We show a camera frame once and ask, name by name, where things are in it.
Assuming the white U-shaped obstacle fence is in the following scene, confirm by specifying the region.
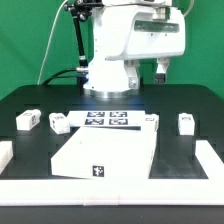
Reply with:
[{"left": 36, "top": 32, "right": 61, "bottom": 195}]
[{"left": 0, "top": 140, "right": 224, "bottom": 206}]

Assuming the black cable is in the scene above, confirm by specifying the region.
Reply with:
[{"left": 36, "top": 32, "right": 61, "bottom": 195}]
[{"left": 42, "top": 68, "right": 88, "bottom": 86}]

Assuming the white cable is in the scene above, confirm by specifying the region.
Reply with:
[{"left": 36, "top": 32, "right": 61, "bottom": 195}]
[{"left": 36, "top": 0, "right": 69, "bottom": 86}]

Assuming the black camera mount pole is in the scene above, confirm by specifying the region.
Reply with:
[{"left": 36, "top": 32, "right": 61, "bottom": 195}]
[{"left": 63, "top": 0, "right": 104, "bottom": 88}]

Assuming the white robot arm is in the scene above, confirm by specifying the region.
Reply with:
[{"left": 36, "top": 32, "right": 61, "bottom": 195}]
[{"left": 84, "top": 0, "right": 185, "bottom": 98}]

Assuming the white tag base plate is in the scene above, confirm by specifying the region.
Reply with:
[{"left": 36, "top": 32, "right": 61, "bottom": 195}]
[{"left": 67, "top": 110, "right": 145, "bottom": 127}]

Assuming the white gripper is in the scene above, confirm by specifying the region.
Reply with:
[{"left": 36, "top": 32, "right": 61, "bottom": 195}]
[{"left": 124, "top": 57, "right": 170, "bottom": 89}]

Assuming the white square tabletop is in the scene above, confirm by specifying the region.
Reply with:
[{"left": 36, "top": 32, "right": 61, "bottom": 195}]
[{"left": 51, "top": 127, "right": 157, "bottom": 180}]

